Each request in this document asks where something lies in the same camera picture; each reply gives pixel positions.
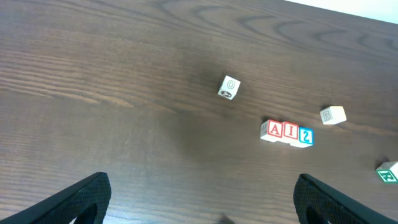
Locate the blue number 2 block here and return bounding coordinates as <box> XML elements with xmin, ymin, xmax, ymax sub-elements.
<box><xmin>296</xmin><ymin>127</ymin><xmax>314</xmax><ymax>148</ymax></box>

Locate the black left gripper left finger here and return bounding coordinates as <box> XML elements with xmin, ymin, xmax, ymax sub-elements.
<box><xmin>1</xmin><ymin>172</ymin><xmax>111</xmax><ymax>224</ymax></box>

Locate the red letter I block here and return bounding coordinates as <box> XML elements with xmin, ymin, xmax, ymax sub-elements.
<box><xmin>281</xmin><ymin>121</ymin><xmax>299</xmax><ymax>144</ymax></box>

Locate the plain white wooden block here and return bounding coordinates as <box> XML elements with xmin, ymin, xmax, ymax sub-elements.
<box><xmin>218</xmin><ymin>75</ymin><xmax>241</xmax><ymax>100</ymax></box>

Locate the yellow wooden block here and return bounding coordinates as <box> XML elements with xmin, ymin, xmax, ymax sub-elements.
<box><xmin>320</xmin><ymin>106</ymin><xmax>347</xmax><ymax>125</ymax></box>

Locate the red letter A block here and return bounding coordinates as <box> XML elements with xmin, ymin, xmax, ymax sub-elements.
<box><xmin>260</xmin><ymin>119</ymin><xmax>283</xmax><ymax>142</ymax></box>

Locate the green edged wooden block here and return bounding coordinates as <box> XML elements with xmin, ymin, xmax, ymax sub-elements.
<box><xmin>376</xmin><ymin>161</ymin><xmax>398</xmax><ymax>184</ymax></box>

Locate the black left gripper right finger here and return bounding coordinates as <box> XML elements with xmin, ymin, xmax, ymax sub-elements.
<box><xmin>293</xmin><ymin>174</ymin><xmax>397</xmax><ymax>224</ymax></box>

